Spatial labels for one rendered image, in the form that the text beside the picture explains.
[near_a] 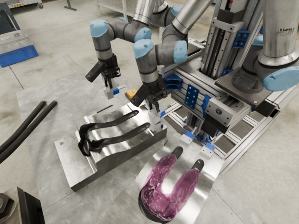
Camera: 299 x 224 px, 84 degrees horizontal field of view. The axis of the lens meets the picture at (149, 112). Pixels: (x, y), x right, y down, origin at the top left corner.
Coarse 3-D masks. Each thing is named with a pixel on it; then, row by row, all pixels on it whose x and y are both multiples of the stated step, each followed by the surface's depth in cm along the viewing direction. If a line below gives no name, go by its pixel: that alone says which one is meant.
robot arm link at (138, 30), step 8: (144, 0) 65; (152, 0) 66; (136, 8) 68; (144, 8) 66; (152, 8) 68; (136, 16) 68; (144, 16) 67; (128, 24) 72; (136, 24) 69; (144, 24) 69; (128, 32) 71; (136, 32) 69; (144, 32) 68; (128, 40) 74; (136, 40) 71
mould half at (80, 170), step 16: (112, 112) 91; (128, 112) 91; (144, 112) 90; (112, 128) 82; (128, 128) 84; (160, 128) 83; (64, 144) 80; (112, 144) 74; (128, 144) 77; (144, 144) 81; (64, 160) 75; (80, 160) 75; (96, 160) 67; (112, 160) 73; (80, 176) 70; (96, 176) 73
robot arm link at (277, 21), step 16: (272, 0) 44; (288, 0) 43; (272, 16) 47; (288, 16) 45; (272, 32) 50; (288, 32) 48; (272, 48) 53; (288, 48) 52; (256, 64) 66; (272, 64) 56; (288, 64) 54; (272, 80) 58; (288, 80) 57
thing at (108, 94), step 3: (105, 87) 94; (108, 87) 94; (120, 87) 98; (123, 87) 98; (105, 90) 93; (108, 90) 93; (114, 90) 95; (117, 90) 95; (105, 93) 94; (108, 93) 92; (114, 93) 95; (117, 93) 97; (108, 96) 94; (111, 96) 95; (108, 99) 95
